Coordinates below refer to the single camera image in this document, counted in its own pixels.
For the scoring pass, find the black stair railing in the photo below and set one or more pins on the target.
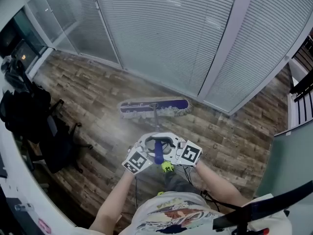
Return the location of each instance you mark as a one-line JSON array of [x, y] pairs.
[[303, 84]]

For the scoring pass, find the venetian blind behind glass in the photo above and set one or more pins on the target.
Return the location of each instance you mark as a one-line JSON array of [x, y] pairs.
[[73, 21]]

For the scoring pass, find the neon yellow shoe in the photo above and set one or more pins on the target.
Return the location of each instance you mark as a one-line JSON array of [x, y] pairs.
[[161, 193], [167, 166]]

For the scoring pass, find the person's left forearm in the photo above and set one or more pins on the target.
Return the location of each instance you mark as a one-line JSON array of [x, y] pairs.
[[115, 199]]

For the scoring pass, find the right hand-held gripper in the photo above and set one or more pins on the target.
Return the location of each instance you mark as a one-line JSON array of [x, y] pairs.
[[189, 153]]

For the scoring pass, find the black monitor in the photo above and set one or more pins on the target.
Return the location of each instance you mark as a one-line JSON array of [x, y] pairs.
[[12, 219]]

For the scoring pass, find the wooden plank floor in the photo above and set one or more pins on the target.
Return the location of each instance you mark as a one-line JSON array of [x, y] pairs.
[[220, 143]]

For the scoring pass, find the person's right forearm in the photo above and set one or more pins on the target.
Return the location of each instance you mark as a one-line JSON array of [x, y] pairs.
[[220, 185]]

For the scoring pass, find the white printed t-shirt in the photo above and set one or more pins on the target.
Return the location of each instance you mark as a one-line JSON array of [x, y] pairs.
[[176, 217]]

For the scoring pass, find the white desk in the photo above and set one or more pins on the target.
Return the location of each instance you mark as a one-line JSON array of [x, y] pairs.
[[22, 185]]

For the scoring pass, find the dark glass door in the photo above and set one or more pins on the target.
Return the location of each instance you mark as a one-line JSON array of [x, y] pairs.
[[17, 43]]

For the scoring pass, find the frosted glass partition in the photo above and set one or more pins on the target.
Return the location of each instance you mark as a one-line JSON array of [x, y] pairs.
[[291, 160]]

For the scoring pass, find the black backpack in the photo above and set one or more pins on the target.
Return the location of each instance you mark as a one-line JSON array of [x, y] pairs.
[[27, 111]]

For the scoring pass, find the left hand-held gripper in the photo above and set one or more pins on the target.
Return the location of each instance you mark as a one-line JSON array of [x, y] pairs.
[[135, 161]]

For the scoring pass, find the wide white venetian blind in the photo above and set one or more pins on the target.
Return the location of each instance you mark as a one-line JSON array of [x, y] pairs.
[[159, 33]]

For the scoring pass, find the black office chair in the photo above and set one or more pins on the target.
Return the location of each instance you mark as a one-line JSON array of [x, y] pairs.
[[58, 150]]

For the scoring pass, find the dark grey trousers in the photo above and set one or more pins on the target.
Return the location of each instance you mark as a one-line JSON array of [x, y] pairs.
[[178, 182]]

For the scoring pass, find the narrow white venetian blind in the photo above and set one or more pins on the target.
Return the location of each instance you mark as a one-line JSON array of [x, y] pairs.
[[264, 45]]

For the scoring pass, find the pink rectangular tag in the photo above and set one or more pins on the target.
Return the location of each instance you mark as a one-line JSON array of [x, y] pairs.
[[44, 225]]

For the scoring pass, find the blue mop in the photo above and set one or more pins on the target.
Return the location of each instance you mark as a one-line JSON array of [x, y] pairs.
[[159, 153]]

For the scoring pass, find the clear plastic bag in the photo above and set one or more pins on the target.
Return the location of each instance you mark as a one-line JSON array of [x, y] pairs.
[[13, 75]]

